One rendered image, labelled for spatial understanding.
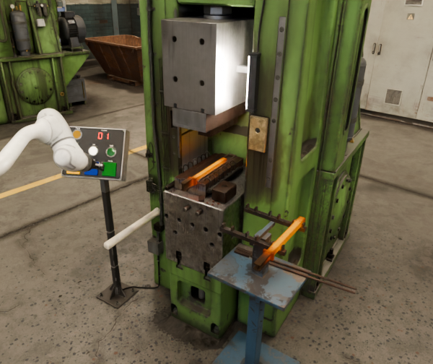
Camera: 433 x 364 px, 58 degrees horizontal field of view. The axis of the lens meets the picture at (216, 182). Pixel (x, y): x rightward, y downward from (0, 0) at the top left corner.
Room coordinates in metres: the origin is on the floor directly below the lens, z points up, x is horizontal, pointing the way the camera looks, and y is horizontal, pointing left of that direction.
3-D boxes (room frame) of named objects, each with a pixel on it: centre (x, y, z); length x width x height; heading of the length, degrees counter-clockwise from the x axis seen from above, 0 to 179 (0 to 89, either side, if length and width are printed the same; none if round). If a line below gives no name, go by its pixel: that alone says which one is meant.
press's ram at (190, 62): (2.01, 0.00, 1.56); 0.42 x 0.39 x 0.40; 149
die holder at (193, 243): (2.01, -0.02, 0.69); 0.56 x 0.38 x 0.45; 149
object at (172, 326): (1.81, 0.17, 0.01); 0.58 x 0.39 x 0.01; 59
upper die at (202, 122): (2.03, 0.03, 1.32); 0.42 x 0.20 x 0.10; 149
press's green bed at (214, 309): (2.01, -0.02, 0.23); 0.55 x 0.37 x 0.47; 149
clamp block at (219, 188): (1.81, -0.04, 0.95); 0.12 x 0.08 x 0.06; 149
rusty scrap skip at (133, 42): (8.86, 1.91, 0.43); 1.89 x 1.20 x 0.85; 50
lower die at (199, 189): (2.03, 0.03, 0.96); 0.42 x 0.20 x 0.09; 149
